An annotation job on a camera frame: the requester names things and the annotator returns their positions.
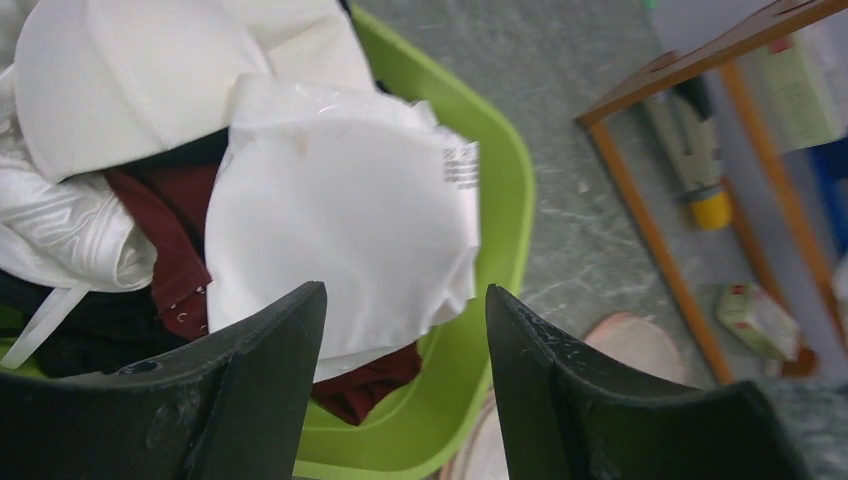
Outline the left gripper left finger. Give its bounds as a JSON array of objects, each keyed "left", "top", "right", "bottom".
[{"left": 1, "top": 281, "right": 327, "bottom": 479}]

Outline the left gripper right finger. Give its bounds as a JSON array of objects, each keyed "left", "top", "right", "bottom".
[{"left": 485, "top": 285, "right": 810, "bottom": 479}]

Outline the floral pink laundry bag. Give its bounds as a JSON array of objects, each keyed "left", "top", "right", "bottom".
[{"left": 438, "top": 312, "right": 687, "bottom": 480}]

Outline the white bra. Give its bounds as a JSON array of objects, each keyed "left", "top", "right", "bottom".
[{"left": 205, "top": 75, "right": 481, "bottom": 382}]

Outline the black bra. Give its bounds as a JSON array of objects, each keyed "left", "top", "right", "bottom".
[{"left": 1, "top": 122, "right": 228, "bottom": 377}]

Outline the dark red bra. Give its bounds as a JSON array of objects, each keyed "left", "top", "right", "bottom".
[{"left": 104, "top": 166, "right": 422, "bottom": 426}]

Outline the green plastic basket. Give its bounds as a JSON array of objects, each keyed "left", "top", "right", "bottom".
[{"left": 0, "top": 3, "right": 537, "bottom": 480}]

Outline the box on lower shelf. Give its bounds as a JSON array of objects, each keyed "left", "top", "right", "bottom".
[{"left": 716, "top": 283, "right": 801, "bottom": 362}]

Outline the yellow capped tube on shelf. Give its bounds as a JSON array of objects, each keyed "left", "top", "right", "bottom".
[{"left": 642, "top": 76, "right": 732, "bottom": 230}]

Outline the white cloth in basket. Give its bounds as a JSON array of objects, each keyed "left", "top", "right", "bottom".
[{"left": 1, "top": 1, "right": 375, "bottom": 369}]

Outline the blue item on shelf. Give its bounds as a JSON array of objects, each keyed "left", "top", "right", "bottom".
[{"left": 807, "top": 137, "right": 847, "bottom": 255}]

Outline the white box on shelf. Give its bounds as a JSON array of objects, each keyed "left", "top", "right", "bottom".
[{"left": 755, "top": 25, "right": 847, "bottom": 151}]

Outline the orange wooden shelf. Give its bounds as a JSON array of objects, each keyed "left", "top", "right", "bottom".
[{"left": 574, "top": 0, "right": 848, "bottom": 387}]

